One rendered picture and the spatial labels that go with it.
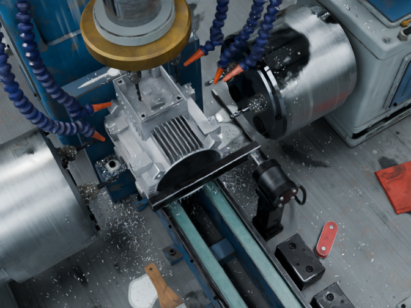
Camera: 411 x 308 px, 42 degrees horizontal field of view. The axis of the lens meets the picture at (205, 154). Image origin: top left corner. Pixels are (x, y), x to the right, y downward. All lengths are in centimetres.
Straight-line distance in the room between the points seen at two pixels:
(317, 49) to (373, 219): 44
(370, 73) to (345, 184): 30
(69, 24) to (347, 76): 57
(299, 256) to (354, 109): 37
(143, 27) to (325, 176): 67
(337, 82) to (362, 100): 14
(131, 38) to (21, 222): 36
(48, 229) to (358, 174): 76
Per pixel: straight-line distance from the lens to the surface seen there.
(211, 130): 105
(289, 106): 106
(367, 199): 133
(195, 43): 111
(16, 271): 101
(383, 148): 141
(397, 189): 135
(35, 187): 95
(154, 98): 103
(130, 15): 83
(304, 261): 117
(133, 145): 106
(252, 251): 110
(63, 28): 111
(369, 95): 123
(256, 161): 108
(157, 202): 103
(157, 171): 99
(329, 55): 110
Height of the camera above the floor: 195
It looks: 59 degrees down
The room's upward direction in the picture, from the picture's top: 3 degrees counter-clockwise
